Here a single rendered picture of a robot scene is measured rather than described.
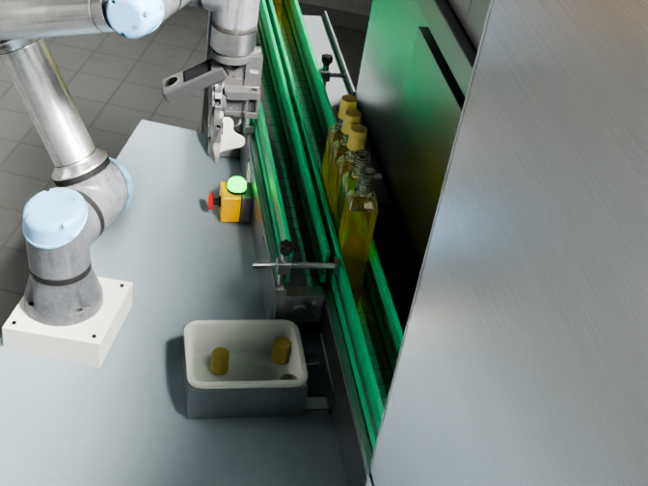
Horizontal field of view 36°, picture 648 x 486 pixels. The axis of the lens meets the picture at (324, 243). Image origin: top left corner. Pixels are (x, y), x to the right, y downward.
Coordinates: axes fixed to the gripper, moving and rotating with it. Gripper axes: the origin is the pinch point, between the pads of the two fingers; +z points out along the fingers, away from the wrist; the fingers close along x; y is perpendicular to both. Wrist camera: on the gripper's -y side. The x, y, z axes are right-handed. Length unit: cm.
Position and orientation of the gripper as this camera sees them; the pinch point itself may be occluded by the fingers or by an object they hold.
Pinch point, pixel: (211, 148)
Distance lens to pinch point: 179.9
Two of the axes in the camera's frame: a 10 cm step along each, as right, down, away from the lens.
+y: 9.8, 0.1, 2.1
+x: -1.6, -6.3, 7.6
